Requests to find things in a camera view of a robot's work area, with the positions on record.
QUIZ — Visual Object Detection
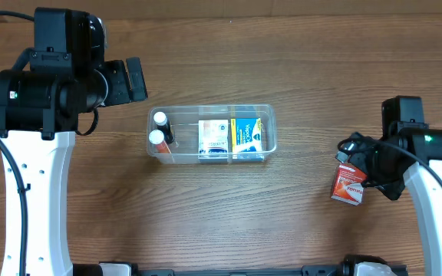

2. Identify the clear plastic container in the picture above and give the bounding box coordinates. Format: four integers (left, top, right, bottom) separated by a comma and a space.
147, 103, 277, 164

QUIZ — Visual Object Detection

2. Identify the blue Vicks VapoDrops box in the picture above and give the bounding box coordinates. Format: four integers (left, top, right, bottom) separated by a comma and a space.
230, 118, 264, 162

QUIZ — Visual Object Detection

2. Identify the red Panadol box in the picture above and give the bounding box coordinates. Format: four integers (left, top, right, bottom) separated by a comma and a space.
331, 163, 367, 205

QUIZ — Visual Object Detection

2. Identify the white Hansaplast plaster box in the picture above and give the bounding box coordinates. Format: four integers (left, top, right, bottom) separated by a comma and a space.
198, 120, 229, 159

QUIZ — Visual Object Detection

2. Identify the orange tube white cap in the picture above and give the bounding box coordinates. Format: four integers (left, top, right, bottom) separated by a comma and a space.
148, 130, 171, 154

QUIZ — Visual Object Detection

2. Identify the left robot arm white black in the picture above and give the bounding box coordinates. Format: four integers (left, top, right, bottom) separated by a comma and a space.
0, 8, 147, 275

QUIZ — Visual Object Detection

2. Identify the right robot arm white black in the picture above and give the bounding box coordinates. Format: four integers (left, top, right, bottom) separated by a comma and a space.
336, 96, 442, 275

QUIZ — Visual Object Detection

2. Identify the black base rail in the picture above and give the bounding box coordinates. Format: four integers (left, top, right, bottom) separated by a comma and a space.
136, 264, 357, 276

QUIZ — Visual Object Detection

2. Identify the black tube white cap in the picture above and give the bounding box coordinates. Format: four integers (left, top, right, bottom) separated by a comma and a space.
153, 111, 175, 144

